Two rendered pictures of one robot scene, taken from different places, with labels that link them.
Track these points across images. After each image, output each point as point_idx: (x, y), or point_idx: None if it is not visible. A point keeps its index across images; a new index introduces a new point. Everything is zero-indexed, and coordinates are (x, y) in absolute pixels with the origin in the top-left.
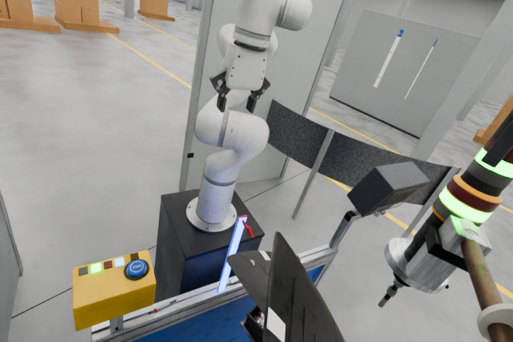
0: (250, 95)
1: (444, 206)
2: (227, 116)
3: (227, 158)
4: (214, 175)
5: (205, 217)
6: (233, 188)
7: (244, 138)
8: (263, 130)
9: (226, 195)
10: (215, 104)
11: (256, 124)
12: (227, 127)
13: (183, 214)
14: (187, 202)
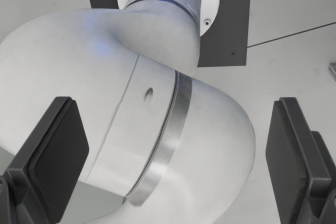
0: (46, 219)
1: None
2: (151, 156)
3: (146, 50)
4: (185, 19)
5: None
6: None
7: (100, 56)
8: (5, 73)
9: None
10: (185, 215)
11: (31, 104)
12: (161, 110)
13: (222, 7)
14: (205, 37)
